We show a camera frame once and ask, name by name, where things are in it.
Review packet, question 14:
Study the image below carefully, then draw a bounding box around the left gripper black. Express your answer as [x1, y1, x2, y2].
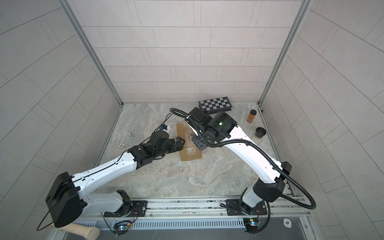
[152, 137, 187, 160]

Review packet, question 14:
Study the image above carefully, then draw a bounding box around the brown cardboard express box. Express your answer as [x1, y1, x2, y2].
[177, 123, 202, 162]

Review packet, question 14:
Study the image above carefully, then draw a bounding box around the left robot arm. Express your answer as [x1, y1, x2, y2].
[46, 130, 185, 228]

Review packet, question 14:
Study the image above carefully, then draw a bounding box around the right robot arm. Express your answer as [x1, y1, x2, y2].
[186, 108, 291, 209]

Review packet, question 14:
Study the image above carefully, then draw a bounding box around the black white chessboard box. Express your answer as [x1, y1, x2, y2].
[199, 97, 232, 114]

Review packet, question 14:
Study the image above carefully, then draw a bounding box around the orange spice bottle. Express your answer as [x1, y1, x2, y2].
[247, 110, 257, 123]

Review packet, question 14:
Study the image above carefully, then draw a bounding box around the white spice jar black lid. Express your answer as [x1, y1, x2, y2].
[254, 127, 267, 140]

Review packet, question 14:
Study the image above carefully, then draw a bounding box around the left green circuit board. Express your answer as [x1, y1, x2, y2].
[114, 221, 132, 232]

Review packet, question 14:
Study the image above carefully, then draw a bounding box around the green circuit board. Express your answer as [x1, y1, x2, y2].
[243, 218, 260, 233]
[114, 221, 132, 232]

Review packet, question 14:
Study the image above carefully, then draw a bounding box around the right green circuit board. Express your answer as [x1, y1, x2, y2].
[243, 218, 260, 233]

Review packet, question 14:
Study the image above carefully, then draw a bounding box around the white round sticker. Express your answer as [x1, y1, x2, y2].
[283, 218, 292, 229]

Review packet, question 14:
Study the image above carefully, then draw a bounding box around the black corrugated cable conduit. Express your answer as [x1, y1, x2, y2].
[169, 107, 317, 210]

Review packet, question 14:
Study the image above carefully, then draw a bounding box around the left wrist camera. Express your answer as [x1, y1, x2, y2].
[159, 124, 169, 132]

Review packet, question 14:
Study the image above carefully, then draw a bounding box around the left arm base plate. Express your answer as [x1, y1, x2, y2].
[104, 201, 148, 218]

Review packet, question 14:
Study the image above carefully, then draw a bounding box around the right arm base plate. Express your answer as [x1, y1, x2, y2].
[225, 199, 268, 216]

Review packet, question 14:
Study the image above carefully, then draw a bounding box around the wooden handle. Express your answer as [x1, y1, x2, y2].
[59, 223, 101, 240]

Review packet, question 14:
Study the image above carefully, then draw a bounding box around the aluminium mounting rail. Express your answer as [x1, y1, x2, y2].
[59, 196, 310, 221]

